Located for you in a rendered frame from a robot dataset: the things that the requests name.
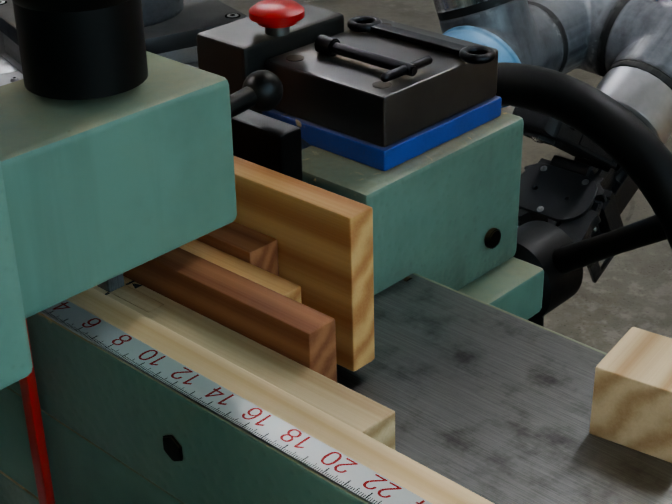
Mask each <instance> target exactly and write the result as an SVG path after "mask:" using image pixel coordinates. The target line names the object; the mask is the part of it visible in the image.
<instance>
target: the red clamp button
mask: <svg viewBox="0 0 672 504"><path fill-rule="evenodd" d="M249 18H250V20H252V21H254V22H256V23H257V24H258V25H259V26H262V27H265V28H286V27H290V26H293V25H295V24H296V23H297V21H300V20H301V19H303V18H304V7H303V6H302V5H300V4H299V3H297V2H295V1H293V0H263V1H260V2H258V3H256V4H255V5H253V6H252V7H251V8H250V9H249Z"/></svg>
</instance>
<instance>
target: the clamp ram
mask: <svg viewBox="0 0 672 504"><path fill-rule="evenodd" d="M231 123H232V139H233V156H236V157H239V158H242V159H244V160H247V161H250V162H252V163H255V164H258V165H260V166H263V167H266V168H268V169H271V170H274V171H276V172H279V173H282V174H284V175H287V176H290V177H292V178H295V179H298V180H300V181H303V179H302V150H303V149H305V148H307V147H309V146H312V145H310V144H309V143H307V142H306V141H305V140H303V139H301V129H300V128H299V127H297V126H294V125H292V124H289V123H286V122H283V121H280V120H277V119H275V118H272V117H269V116H266V115H263V114H260V113H258V112H255V111H252V110H249V109H248V110H246V111H244V112H242V113H240V114H239V115H237V116H235V117H233V118H231Z"/></svg>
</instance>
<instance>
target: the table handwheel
mask: <svg viewBox="0 0 672 504"><path fill-rule="evenodd" d="M496 96H500V97H501V98H502V102H501V106H512V107H519V108H524V109H528V110H532V111H535V112H538V113H542V114H544V115H547V116H549V117H552V118H554V119H556V120H558V121H561V122H563V123H565V124H566V125H568V126H570V127H572V128H574V129H575V130H577V131H578V132H580V133H582V134H583V135H585V136H586V137H587V138H589V139H590V140H592V141H593V142H594V143H595V144H597V145H598V146H599V147H600V148H602V149H603V150H604V151H605V152H606V153H607V154H608V155H610V156H611V157H612V158H613V159H614V160H615V161H616V162H617V163H618V164H619V165H620V166H621V167H622V169H623V170H624V171H625V172H626V173H627V174H628V175H629V177H630V178H631V179H632V180H633V182H634V183H635V184H636V185H637V187H638V188H639V189H640V191H641V192H642V194H643V195H644V197H645V198H646V200H647V201H648V203H649V204H650V206H651V208H652V209H653V211H654V213H655V215H653V216H650V217H647V218H645V219H642V220H639V221H637V222H634V223H631V224H629V225H626V226H623V227H621V228H618V229H615V230H613V231H610V232H607V233H604V234H601V235H597V236H594V237H591V238H588V239H585V240H581V241H578V242H575V243H573V241H572V240H571V238H570V237H569V236H568V235H567V234H566V233H565V232H564V231H562V230H561V229H560V228H558V227H557V226H555V225H553V224H551V223H548V222H545V221H538V220H537V221H530V222H527V223H525V224H523V225H521V226H519V227H518V229H517V246H516V253H515V255H514V256H513V257H515V258H517V259H520V260H523V261H525V262H528V263H530V264H533V265H536V266H538V267H541V268H542V269H543V270H544V283H543V297H542V308H541V310H540V312H538V313H537V314H535V315H534V316H532V317H531V318H529V319H528V321H531V322H533V323H535V324H538V325H540V326H543V327H544V315H546V314H547V313H549V312H550V311H552V310H553V309H555V308H556V307H558V306H559V305H561V304H562V303H564V302H565V301H566V300H568V299H569V298H571V297H572V296H574V295H575V294H576V292H577V291H578V290H579V288H580V286H581V283H582V279H583V267H585V266H588V265H591V264H593V263H596V262H599V261H601V260H604V259H607V258H610V257H612V256H615V255H618V254H621V253H624V252H627V251H631V250H634V249H637V248H640V247H644V246H647V245H650V244H654V243H657V242H660V241H663V240H668V242H669V245H670V248H671V250H672V153H671V152H670V151H669V149H668V148H667V147H666V146H665V145H664V143H663V142H662V141H661V140H660V139H659V138H658V137H657V136H656V135H655V134H654V133H653V132H652V131H651V130H650V129H649V128H648V127H647V126H646V125H645V124H644V123H643V122H642V121H641V120H640V119H639V118H637V117H636V116H635V115H634V114H633V113H632V112H631V111H629V110H628V109H627V108H625V107H624V106H623V105H621V104H620V103H619V102H617V101H616V100H614V99H613V98H611V97H610V96H608V95H607V94H605V93H604V92H602V91H600V90H599V89H597V88H595V87H593V86H591V85H589V84H587V83H586V82H584V81H582V80H579V79H577V78H575V77H572V76H570V75H567V74H564V73H562V72H559V71H556V70H552V69H549V68H545V67H540V66H535V65H529V64H521V63H509V62H498V71H497V93H496Z"/></svg>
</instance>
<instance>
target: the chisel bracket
mask: <svg viewBox="0 0 672 504"><path fill-rule="evenodd" d="M146 56H147V66H148V77H147V79H146V80H145V81H144V82H143V83H142V84H140V85H139V86H137V87H135V88H133V89H131V90H129V91H126V92H123V93H120V94H117V95H113V96H108V97H103V98H96V99H87V100H59V99H51V98H46V97H41V96H38V95H35V94H33V93H31V92H30V91H28V90H27V89H26V87H25V85H24V79H21V80H18V81H15V82H12V83H9V84H6V85H2V86H0V161H1V168H2V174H3V180H4V187H5V193H6V200H7V206H8V212H9V219H10V225H11V231H12V238H13V244H14V250H15V257H16V263H17V270H18V276H19V282H20V289H21V295H22V301H23V308H24V314H25V319H26V318H28V317H30V316H32V315H34V314H36V313H38V312H41V311H43V310H45V309H47V308H49V307H51V306H54V305H56V304H58V303H60V302H62V301H64V300H66V299H69V298H71V297H73V296H75V295H77V294H79V293H81V292H84V291H86V290H88V289H90V288H92V287H94V286H96V285H99V284H101V283H103V282H105V281H107V280H109V279H111V278H114V277H116V276H118V275H120V274H122V273H124V272H127V271H129V270H131V269H133V268H135V267H137V266H139V265H142V264H144V263H146V262H148V261H150V260H152V259H154V258H157V257H159V256H161V255H163V254H165V253H167V252H169V251H172V250H174V249H176V248H178V247H180V246H182V245H184V244H187V243H189V242H191V241H193V240H195V239H197V238H199V237H202V236H204V235H206V234H208V233H210V232H212V231H215V230H217V229H219V228H221V227H223V226H225V225H227V224H230V223H232V222H233V221H234V220H235V219H236V216H237V205H236V189H235V172H234V156H233V139H232V123H231V106H230V90H229V83H228V81H227V79H226V78H225V77H222V76H219V75H216V74H213V73H211V72H208V71H205V70H202V69H199V68H196V67H193V66H190V65H187V64H184V63H181V62H178V61H175V60H172V59H169V58H166V57H163V56H160V55H157V54H154V53H151V52H148V51H146Z"/></svg>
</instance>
